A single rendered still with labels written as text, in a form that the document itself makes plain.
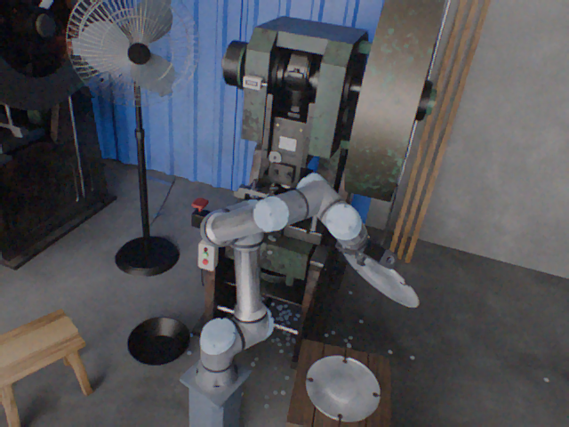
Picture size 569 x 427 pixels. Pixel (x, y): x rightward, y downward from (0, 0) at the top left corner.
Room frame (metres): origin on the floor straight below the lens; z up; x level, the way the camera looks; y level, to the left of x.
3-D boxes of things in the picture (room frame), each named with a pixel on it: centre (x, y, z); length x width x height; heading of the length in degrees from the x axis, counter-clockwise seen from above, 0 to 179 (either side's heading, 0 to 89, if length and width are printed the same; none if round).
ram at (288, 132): (1.79, 0.00, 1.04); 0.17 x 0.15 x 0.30; 166
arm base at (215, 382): (1.04, 0.16, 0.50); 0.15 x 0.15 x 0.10
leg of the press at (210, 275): (2.04, 0.21, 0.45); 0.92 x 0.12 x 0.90; 166
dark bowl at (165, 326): (1.49, 0.51, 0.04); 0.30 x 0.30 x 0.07
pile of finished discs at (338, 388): (1.13, -0.33, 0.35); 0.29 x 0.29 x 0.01
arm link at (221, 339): (1.04, 0.15, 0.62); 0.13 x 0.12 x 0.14; 133
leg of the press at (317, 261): (1.90, -0.31, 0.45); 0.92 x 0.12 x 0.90; 166
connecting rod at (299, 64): (1.83, -0.01, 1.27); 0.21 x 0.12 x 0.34; 166
